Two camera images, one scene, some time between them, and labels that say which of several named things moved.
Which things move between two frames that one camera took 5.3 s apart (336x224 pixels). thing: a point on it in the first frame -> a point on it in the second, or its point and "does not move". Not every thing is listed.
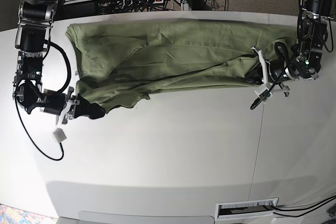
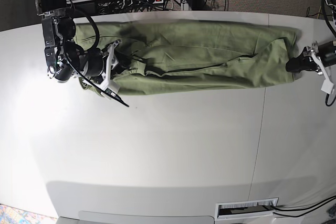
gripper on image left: x=65 y=106 -> x=111 y=60
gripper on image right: x=273 y=73 -> x=325 y=55
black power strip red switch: x=138 y=0 does not move
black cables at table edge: x=304 y=208 does not move
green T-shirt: x=121 y=64 does not move
